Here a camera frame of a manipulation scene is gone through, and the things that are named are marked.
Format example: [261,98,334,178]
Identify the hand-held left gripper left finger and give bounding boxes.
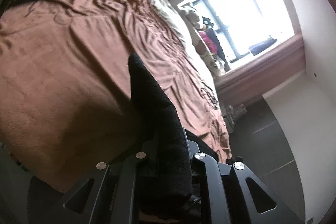
[62,140,158,224]

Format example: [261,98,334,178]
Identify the pink plush toy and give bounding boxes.
[198,31,218,54]

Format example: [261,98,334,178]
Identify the beige plush toy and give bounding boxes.
[181,4,203,28]

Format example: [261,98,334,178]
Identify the long dark plush toy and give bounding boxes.
[209,30,232,71]

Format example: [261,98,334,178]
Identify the black framed window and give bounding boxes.
[178,0,300,72]

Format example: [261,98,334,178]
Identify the bed with brown cover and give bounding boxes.
[0,0,233,194]

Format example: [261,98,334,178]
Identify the black plush toy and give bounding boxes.
[201,17,214,30]

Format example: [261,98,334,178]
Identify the dark hanging garment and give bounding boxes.
[248,39,279,56]

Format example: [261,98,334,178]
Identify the plush toys on windowsill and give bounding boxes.
[184,11,229,75]

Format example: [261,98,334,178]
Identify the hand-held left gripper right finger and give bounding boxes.
[188,140,292,224]

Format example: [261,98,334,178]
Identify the black cable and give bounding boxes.
[198,82,220,110]

